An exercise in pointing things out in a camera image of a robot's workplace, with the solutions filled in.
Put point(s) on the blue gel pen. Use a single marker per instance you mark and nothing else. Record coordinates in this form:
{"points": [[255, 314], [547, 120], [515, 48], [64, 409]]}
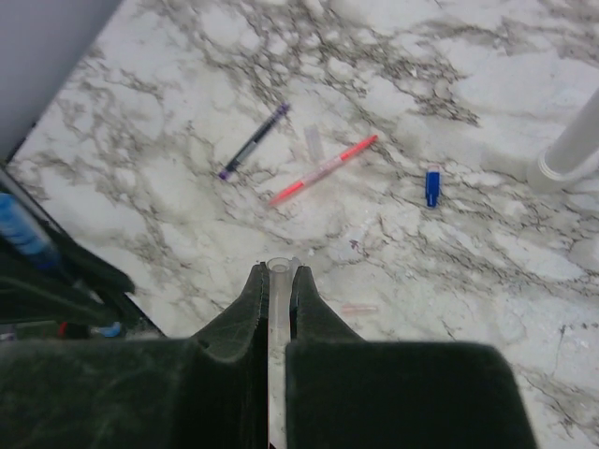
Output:
{"points": [[24, 233]]}

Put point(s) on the red pen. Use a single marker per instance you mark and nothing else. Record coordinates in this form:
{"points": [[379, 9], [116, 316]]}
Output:
{"points": [[323, 170]]}

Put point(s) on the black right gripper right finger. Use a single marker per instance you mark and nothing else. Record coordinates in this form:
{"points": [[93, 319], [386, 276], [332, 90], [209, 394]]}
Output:
{"points": [[342, 391]]}

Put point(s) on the white PVC pipe frame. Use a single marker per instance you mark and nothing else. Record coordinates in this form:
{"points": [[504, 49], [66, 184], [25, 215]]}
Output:
{"points": [[573, 155]]}

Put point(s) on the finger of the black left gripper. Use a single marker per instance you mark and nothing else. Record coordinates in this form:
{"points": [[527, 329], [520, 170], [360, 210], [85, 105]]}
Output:
{"points": [[65, 291]]}

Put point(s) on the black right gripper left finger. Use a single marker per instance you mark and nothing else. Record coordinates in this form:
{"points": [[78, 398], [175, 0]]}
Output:
{"points": [[209, 390]]}

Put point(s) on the purple gel pen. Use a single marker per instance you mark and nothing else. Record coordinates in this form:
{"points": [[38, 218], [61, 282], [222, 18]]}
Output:
{"points": [[250, 145]]}

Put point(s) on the clear gel pen cap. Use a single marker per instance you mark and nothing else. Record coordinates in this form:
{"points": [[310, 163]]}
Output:
{"points": [[281, 274]]}

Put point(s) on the blue marker cap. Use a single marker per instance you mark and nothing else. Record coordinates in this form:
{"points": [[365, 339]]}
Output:
{"points": [[432, 186]]}

